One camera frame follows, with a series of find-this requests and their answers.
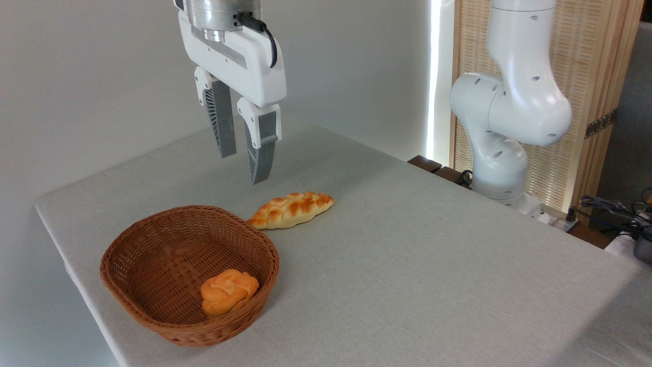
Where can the long braided bread loaf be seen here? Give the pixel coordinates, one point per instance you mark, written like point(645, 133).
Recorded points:
point(290, 209)

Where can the brown wicker basket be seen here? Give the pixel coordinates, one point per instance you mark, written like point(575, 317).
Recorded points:
point(153, 265)

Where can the grey tablecloth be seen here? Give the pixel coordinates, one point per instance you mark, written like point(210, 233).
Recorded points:
point(433, 285)

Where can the white power strip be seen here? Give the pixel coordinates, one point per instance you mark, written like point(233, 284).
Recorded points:
point(563, 220)

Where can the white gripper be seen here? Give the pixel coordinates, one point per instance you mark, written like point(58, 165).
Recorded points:
point(254, 71)

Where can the wooden slatted screen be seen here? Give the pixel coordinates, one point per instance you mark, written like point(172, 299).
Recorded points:
point(596, 61)

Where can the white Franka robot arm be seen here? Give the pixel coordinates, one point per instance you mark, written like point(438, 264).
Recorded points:
point(514, 102)

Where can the metal screen hinge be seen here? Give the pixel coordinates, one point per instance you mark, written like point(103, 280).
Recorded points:
point(601, 124)

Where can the silver metal wrist flange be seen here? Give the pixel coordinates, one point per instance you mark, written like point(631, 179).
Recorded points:
point(214, 15)

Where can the dark wooden block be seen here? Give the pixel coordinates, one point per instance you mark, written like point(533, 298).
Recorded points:
point(424, 163)
point(451, 176)

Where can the round orange bread bun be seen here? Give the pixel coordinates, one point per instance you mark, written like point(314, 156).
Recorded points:
point(228, 291)

